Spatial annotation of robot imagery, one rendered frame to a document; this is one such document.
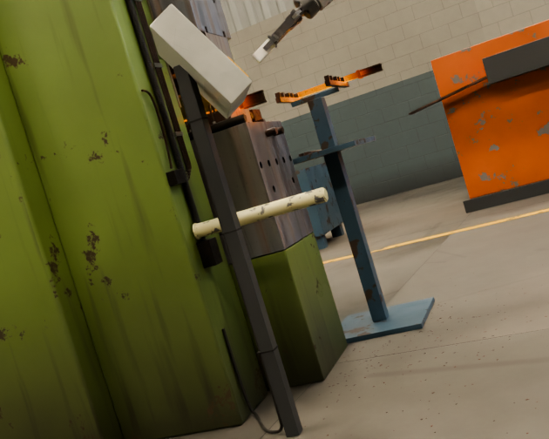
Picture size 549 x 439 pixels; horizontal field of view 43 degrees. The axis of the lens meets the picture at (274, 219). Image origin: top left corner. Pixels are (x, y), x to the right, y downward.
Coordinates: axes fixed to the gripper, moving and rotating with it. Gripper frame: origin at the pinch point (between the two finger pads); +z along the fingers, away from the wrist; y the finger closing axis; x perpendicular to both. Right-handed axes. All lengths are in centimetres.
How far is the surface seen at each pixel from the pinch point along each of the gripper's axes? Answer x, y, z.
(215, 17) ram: 24, 48, -7
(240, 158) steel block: -16.6, 31.9, 25.1
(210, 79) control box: 2.4, -27.1, 20.5
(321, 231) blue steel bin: -109, 400, -6
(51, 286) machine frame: -1, 22, 96
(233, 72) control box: -0.5, -27.1, 15.2
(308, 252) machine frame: -58, 52, 31
